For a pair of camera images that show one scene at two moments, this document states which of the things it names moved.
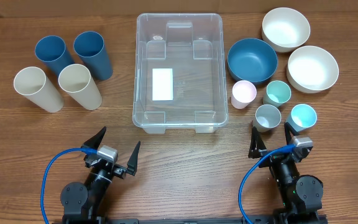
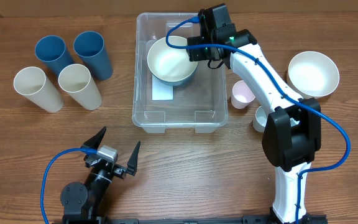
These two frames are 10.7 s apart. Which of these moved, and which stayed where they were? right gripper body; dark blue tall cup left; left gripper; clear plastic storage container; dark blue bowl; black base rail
Moved: right gripper body; dark blue bowl
Stayed: clear plastic storage container; dark blue tall cup left; black base rail; left gripper
